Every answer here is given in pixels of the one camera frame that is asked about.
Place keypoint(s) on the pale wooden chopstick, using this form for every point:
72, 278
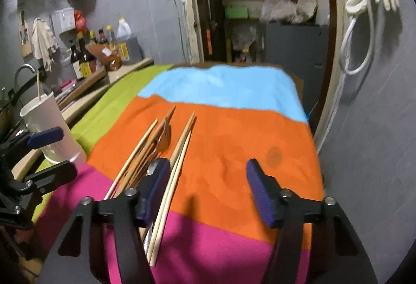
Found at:
136, 154
171, 185
186, 130

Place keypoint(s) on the metal spoon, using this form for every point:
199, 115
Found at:
151, 168

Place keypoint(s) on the wooden counter board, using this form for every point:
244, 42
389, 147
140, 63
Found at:
97, 80

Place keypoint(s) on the clear oil jug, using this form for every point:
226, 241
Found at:
123, 32

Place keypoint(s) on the orange brown snack packet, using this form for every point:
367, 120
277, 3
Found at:
105, 56

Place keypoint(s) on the dark sauce bottle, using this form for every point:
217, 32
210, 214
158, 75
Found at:
75, 64

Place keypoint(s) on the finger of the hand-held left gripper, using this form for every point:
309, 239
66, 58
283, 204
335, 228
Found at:
45, 137
53, 173

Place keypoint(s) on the red cap sauce bottle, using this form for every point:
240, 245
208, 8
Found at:
102, 38

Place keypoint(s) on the dark bottle yellow label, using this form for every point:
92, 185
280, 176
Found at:
86, 59

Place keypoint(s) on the thin wooden chopstick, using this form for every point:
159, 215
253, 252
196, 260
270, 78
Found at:
38, 85

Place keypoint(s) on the white wall container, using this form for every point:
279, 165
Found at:
64, 20

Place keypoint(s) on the crumpled clear plastic bags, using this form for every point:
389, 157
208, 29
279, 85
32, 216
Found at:
278, 9

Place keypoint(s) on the grey cabinet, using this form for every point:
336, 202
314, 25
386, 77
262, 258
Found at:
292, 46

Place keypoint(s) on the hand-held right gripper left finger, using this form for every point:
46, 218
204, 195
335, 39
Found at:
157, 186

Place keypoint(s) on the multicolour striped cloth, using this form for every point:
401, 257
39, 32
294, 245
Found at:
243, 141

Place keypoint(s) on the metal faucet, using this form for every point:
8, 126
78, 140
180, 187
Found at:
24, 68

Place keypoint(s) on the green box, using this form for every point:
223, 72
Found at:
236, 12

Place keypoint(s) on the white paper cup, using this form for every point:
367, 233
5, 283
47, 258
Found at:
45, 115

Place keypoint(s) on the silver metal fork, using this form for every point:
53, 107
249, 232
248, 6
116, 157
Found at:
165, 122

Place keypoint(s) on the pink plastic item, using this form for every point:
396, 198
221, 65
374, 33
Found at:
66, 84

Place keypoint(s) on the hanging wooden cutting board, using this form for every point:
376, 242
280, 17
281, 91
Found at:
25, 40

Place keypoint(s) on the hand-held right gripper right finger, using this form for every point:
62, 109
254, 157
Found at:
260, 193

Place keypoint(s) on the red plastic bag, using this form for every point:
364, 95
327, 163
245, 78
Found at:
80, 21

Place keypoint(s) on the hanging beige rag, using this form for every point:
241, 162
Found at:
44, 40

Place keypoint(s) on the yellow cap sauce bottle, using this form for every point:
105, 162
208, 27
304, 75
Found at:
111, 35

